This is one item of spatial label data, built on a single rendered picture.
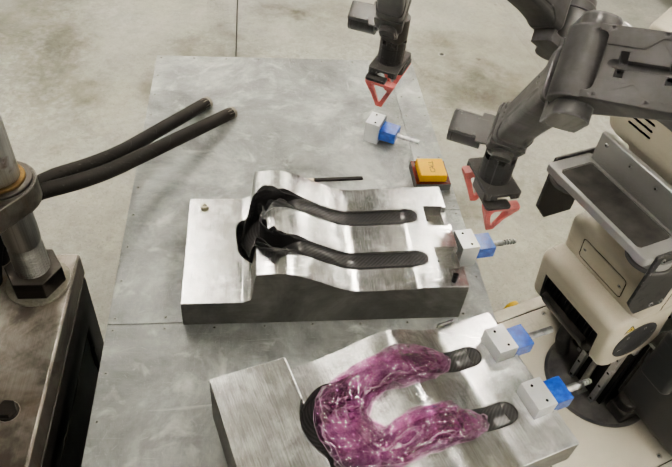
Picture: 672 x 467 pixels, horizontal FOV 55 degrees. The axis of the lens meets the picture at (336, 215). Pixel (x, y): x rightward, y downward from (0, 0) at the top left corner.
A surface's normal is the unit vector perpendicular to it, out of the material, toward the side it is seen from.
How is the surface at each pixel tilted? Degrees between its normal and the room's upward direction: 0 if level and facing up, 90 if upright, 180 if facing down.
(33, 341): 0
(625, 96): 46
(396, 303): 90
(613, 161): 90
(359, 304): 90
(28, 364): 0
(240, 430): 0
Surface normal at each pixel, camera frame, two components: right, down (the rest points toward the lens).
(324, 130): 0.08, -0.71
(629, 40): -0.45, -0.17
